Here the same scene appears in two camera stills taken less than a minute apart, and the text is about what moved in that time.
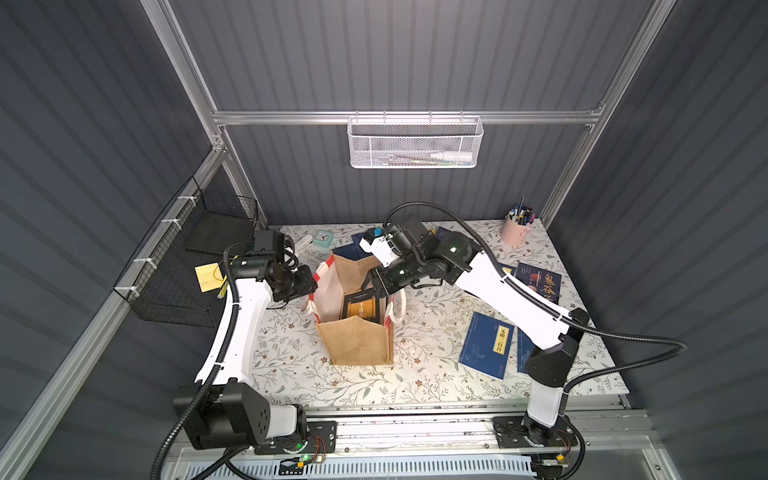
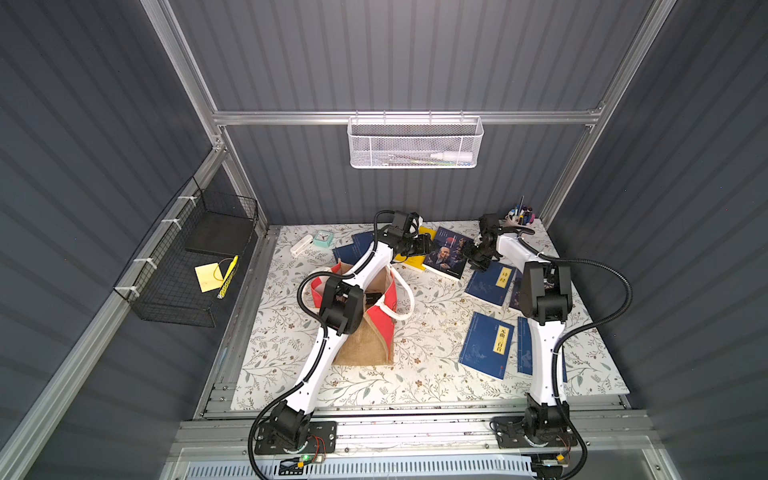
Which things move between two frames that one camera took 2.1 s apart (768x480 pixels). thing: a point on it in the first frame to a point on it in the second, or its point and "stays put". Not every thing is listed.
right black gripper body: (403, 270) to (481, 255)
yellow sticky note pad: (209, 276) stays put
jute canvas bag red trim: (356, 321) stays put
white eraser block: (303, 244) stays put
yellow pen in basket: (224, 287) stays put
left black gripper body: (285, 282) to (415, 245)
